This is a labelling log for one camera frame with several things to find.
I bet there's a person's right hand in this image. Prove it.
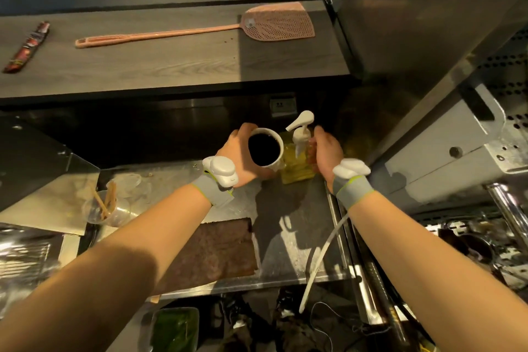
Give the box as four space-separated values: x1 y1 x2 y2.
308 125 345 193

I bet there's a person's left hand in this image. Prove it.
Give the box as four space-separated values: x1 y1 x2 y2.
216 123 276 188

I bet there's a yellow syrup pump bottle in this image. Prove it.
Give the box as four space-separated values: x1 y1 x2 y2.
280 110 318 184

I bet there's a white cup of dark coffee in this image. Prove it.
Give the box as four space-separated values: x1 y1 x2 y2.
247 128 286 172

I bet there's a person's right forearm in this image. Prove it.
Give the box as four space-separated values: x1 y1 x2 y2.
350 191 528 352

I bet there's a person's left forearm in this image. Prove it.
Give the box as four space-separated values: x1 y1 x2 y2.
0 184 213 352

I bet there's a white right wrist tracker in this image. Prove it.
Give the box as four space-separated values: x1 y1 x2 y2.
332 158 371 179

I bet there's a white wrist tracker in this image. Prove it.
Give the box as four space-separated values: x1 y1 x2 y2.
332 158 371 179
202 156 239 188

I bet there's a white left wrist tracker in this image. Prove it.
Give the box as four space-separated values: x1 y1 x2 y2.
202 156 239 188

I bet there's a grey left wristband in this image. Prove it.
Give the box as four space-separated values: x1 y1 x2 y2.
191 173 235 207

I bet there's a grey wristband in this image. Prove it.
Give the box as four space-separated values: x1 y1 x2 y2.
333 175 375 211
191 173 235 207

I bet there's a grey right wristband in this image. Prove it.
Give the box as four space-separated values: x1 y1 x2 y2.
333 175 375 211

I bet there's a brown cleaning cloth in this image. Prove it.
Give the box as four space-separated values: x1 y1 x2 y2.
151 218 259 295

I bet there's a pink fly swatter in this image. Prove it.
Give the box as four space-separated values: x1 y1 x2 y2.
75 1 316 49

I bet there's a clear plastic lid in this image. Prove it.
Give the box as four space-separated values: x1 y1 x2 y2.
108 173 143 199

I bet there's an espresso machine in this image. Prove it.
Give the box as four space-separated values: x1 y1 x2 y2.
371 0 528 282

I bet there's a dark wooden shelf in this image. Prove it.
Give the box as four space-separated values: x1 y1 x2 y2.
0 0 359 106

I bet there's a clear plastic cup with sticks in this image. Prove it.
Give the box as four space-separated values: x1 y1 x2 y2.
82 181 132 228

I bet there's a green bin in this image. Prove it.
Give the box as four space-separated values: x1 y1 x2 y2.
138 307 200 352

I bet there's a red black snack wrapper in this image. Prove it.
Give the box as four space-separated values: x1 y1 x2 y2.
3 21 51 74

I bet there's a wall power socket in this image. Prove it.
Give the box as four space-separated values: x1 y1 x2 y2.
270 97 298 118

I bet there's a white cable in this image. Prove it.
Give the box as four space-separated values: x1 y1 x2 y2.
298 212 350 314

